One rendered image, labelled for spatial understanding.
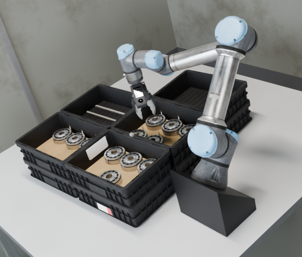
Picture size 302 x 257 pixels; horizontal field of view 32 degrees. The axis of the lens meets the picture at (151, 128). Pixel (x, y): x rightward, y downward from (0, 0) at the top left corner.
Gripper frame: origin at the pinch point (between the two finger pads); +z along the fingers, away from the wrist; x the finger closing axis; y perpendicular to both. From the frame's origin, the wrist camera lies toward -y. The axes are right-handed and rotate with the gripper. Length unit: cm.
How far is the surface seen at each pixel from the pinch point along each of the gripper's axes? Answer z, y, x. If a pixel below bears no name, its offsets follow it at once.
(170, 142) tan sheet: 16.6, -2.5, -5.9
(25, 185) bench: 26, 15, 71
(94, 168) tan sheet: 14.3, -5.5, 31.6
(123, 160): 11.9, -10.3, 17.2
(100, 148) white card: 10.4, 2.0, 26.4
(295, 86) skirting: 111, 137, -116
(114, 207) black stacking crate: 19.1, -30.3, 26.4
